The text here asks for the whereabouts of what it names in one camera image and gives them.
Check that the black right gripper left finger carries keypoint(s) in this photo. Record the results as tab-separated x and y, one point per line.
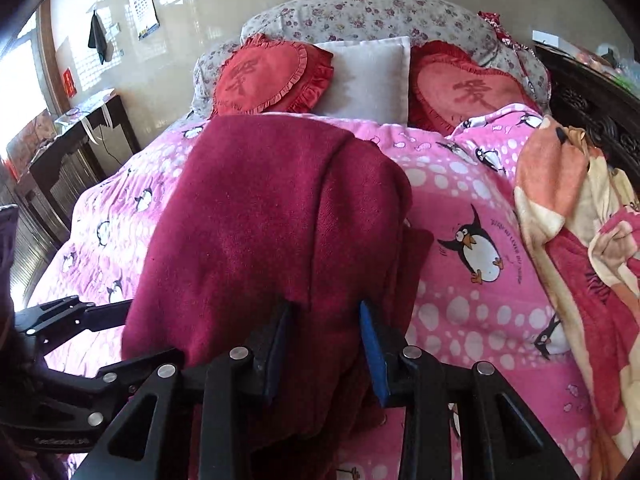
195	419

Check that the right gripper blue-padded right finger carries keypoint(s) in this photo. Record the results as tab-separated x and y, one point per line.
500	436

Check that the dark red fleece garment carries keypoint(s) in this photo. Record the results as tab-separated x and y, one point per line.
272	209

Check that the pink penguin blanket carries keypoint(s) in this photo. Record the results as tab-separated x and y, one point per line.
478	297

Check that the orange red patterned blanket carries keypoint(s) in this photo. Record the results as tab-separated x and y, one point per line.
579	220

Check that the dark wooden side table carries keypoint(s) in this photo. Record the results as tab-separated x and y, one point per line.
77	135

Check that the dark carved wooden headboard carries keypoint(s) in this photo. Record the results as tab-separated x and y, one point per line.
583	98

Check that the right red heart pillow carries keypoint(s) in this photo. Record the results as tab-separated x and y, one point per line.
446	88

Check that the red heart pillow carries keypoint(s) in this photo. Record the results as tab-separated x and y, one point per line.
272	75
446	88

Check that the left red heart pillow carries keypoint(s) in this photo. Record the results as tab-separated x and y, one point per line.
272	75

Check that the white square pillow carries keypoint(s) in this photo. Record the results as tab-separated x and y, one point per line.
370	80

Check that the floral bolster pillow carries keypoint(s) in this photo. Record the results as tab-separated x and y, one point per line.
479	34

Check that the black cloth hanging on wall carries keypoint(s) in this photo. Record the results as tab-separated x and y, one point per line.
98	40

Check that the eye chart wall poster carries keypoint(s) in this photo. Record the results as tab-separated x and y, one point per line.
144	16

